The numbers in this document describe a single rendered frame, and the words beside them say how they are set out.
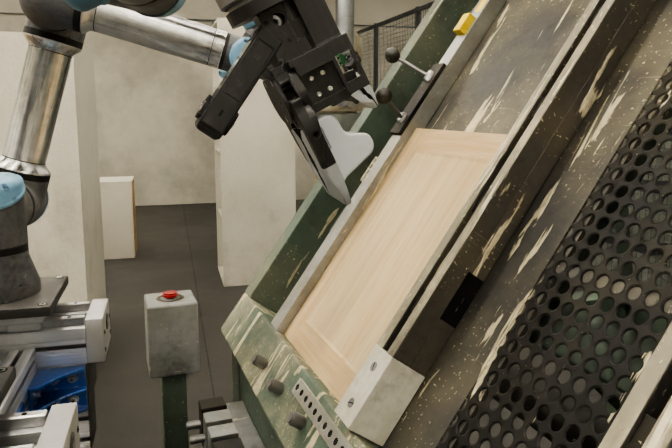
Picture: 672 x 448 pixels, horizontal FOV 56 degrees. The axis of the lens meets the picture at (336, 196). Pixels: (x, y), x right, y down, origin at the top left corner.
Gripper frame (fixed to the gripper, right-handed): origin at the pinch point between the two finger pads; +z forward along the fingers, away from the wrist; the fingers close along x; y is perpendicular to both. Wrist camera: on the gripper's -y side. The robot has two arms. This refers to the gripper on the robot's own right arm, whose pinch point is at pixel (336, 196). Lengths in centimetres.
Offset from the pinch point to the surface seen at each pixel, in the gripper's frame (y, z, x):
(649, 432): 13.4, 30.3, -15.1
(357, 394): -6.7, 36.1, 27.3
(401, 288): 10, 32, 44
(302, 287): -4, 34, 76
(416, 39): 57, -1, 104
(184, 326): -33, 33, 90
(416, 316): 6.8, 29.4, 25.9
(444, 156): 34, 19, 59
